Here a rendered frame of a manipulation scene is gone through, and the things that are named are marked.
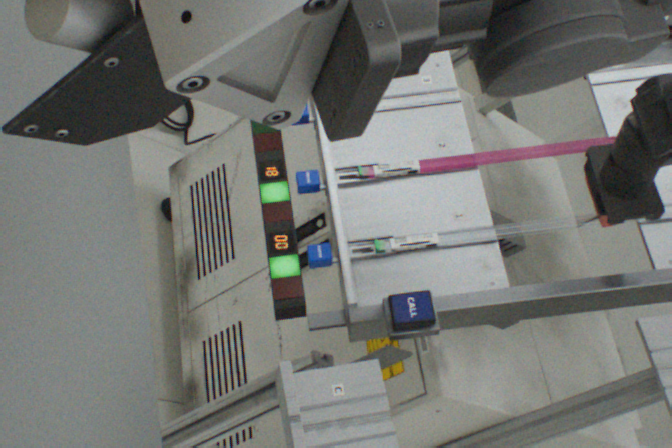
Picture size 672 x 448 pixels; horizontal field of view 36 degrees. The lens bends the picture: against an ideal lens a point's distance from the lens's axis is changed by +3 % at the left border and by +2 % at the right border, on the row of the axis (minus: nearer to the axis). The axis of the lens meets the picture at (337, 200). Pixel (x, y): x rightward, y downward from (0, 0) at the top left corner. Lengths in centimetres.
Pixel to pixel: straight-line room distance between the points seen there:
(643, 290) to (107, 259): 64
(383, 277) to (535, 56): 75
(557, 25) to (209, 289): 146
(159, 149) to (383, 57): 182
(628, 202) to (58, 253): 64
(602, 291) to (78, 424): 62
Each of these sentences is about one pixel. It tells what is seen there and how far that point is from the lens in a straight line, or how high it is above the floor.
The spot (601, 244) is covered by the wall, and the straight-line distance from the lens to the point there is 336.
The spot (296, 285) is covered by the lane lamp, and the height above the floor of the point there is 66.
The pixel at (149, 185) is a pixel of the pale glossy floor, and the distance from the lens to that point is 217.
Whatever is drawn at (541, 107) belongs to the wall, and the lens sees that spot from 366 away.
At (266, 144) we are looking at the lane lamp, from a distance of 135.
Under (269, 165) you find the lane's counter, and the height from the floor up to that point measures 65.
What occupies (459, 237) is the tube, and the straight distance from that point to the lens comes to 126.
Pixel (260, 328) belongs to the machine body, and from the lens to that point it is 179.
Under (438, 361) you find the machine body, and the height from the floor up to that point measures 62.
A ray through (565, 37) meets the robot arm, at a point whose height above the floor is 125.
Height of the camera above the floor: 140
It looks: 32 degrees down
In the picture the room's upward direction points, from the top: 59 degrees clockwise
